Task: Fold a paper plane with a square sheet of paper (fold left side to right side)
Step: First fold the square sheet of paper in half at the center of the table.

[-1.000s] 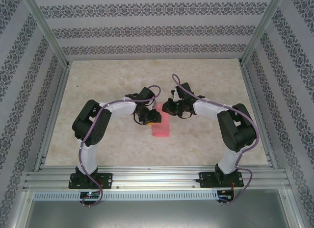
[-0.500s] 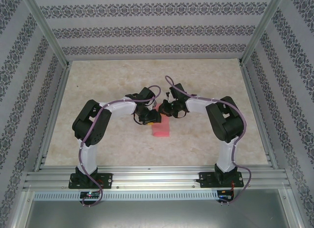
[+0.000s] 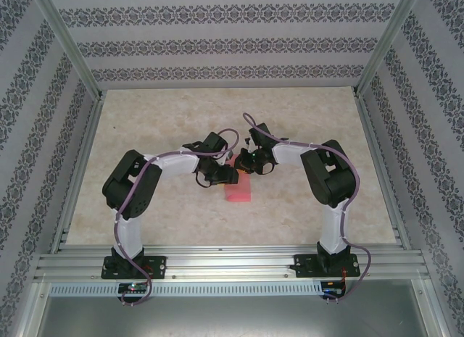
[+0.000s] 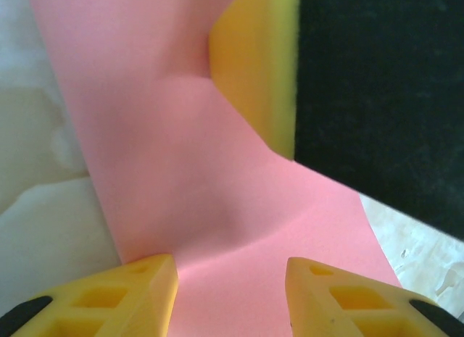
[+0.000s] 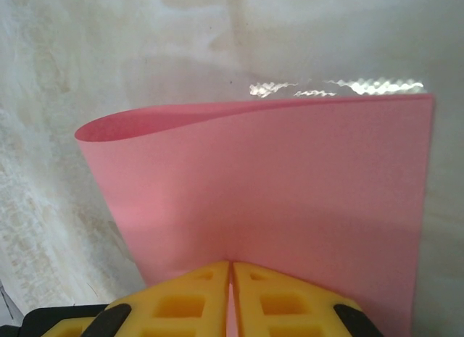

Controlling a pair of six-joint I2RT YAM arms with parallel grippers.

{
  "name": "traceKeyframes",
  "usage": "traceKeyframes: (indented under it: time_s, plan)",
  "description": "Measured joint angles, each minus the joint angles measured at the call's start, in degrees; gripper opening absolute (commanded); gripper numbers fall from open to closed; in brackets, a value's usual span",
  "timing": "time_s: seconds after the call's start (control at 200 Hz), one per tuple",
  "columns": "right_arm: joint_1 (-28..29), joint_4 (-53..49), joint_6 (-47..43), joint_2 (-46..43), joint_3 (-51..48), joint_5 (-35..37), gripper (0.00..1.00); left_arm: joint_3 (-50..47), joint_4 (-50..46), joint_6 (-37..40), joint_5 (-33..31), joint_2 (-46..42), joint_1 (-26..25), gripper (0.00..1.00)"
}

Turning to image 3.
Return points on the pink cloth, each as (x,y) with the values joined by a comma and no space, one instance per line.
(239,194)

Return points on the right black-white robot arm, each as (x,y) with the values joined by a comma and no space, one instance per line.
(333,177)

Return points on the left black-white robot arm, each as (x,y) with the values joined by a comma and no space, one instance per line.
(130,185)

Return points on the grey metal sheet panel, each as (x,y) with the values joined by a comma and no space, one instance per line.
(232,315)

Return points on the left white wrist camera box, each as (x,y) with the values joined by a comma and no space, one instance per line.
(229,157)

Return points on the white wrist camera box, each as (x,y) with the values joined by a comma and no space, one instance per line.
(248,141)
(229,157)

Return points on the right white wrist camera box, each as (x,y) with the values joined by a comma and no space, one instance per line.
(248,141)

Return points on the aluminium mounting rail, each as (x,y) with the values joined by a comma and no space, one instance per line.
(224,264)

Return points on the aluminium side rail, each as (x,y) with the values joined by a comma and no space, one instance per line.
(380,170)
(81,163)

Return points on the aluminium frame post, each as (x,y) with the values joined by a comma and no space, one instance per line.
(388,40)
(69,43)

